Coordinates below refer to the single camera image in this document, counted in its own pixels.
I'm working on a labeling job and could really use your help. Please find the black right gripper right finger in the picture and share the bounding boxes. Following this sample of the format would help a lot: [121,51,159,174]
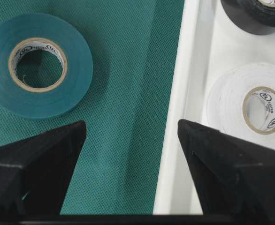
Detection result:
[177,119,275,218]

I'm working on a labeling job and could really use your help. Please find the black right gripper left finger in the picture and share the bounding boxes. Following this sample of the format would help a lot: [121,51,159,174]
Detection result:
[0,120,87,217]

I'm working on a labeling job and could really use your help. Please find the white tape roll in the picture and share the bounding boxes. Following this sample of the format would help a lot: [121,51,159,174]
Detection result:
[207,62,275,150]

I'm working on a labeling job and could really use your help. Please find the black tape roll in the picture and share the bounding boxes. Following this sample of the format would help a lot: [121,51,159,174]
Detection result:
[221,0,275,35]

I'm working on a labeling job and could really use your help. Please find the white plastic case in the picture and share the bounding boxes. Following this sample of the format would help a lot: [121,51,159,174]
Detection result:
[153,0,275,214]

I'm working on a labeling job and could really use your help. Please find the green tape roll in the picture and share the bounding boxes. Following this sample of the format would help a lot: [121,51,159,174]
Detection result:
[0,13,93,120]

